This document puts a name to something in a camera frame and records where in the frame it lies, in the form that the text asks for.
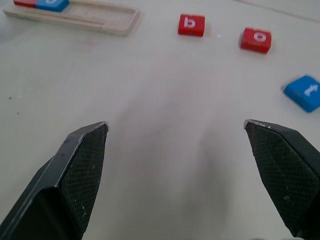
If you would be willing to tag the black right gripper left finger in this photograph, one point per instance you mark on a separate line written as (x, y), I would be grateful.
(57, 180)

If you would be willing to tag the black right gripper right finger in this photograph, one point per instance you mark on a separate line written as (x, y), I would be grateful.
(292, 170)

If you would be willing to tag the red letter o tile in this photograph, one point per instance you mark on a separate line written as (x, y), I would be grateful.
(250, 43)

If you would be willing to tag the red letter b tile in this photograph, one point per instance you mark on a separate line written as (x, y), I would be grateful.
(197, 28)

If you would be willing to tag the blue letter t tile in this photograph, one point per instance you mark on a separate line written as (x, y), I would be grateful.
(297, 92)

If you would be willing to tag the light wooden letter tray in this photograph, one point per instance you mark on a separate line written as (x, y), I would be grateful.
(100, 22)

